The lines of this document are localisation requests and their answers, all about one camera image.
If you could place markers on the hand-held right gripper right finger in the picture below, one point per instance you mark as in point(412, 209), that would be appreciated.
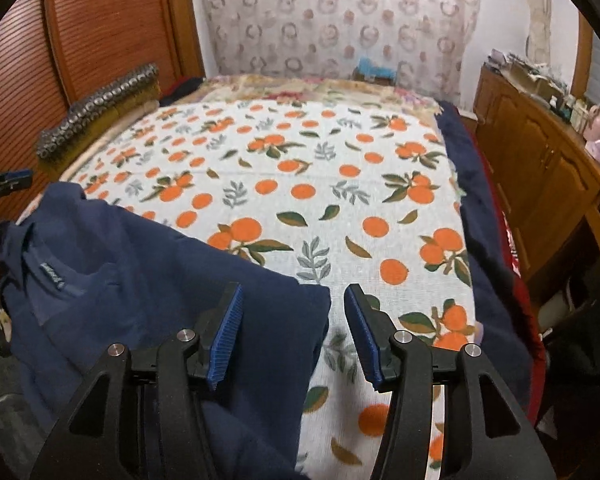
point(365, 340)

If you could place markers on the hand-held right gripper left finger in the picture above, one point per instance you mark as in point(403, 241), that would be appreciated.
point(225, 340)

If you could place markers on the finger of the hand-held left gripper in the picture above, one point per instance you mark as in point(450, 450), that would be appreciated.
point(17, 175)

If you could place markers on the navy t-shirt orange print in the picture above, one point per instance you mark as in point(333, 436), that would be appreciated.
point(130, 270)

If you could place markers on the dark circle print cloth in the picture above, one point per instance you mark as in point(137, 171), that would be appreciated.
point(105, 95)

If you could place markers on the red blanket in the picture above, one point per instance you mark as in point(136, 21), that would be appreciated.
point(530, 310)

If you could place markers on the wooden louvered wardrobe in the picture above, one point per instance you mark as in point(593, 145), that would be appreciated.
point(105, 20)

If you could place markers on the orange fruit print bedsheet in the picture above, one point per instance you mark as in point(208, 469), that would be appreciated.
point(305, 170)

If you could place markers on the navy blanket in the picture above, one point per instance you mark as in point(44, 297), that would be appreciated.
point(480, 200)

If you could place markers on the red garment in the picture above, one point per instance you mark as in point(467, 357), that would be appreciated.
point(180, 87)

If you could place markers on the wooden cabinet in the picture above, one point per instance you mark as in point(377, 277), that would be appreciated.
point(530, 150)

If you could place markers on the blue bag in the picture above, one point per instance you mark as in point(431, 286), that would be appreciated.
point(372, 67)

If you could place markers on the pink tissue box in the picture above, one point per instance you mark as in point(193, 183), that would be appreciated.
point(599, 152)

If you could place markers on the pink rabbit figure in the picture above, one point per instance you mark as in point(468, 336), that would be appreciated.
point(597, 122)

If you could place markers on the circle print curtain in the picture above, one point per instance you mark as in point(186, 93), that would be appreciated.
point(330, 15)

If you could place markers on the beige lace curtain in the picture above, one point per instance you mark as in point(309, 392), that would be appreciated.
point(537, 20)

